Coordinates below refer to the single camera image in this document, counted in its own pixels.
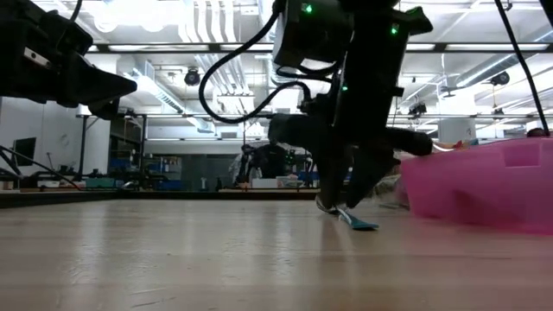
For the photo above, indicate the black monitor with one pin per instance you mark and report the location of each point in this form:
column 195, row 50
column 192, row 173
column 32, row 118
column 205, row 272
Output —
column 25, row 151

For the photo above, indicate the clear plastic bin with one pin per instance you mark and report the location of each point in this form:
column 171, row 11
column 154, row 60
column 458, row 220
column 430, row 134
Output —
column 389, row 190

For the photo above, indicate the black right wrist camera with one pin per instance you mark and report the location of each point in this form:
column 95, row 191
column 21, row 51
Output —
column 311, row 34

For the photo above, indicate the black overhead camera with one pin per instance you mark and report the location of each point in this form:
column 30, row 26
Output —
column 417, row 109
column 500, row 78
column 192, row 77

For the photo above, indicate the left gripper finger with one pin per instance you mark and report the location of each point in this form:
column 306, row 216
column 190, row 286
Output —
column 99, row 86
column 106, row 110

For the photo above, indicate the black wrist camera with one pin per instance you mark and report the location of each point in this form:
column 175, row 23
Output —
column 311, row 34
column 67, row 32

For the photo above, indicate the blue yellow ramen packet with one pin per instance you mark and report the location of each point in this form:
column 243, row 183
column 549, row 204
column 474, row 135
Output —
column 472, row 142

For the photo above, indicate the pink plastic bin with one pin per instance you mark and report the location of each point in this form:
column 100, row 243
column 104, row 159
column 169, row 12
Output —
column 484, row 190

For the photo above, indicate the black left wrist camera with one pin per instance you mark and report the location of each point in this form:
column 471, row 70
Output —
column 67, row 32

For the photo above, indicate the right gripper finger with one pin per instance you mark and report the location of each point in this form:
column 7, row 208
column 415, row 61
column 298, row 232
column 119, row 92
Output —
column 367, row 177
column 334, row 181

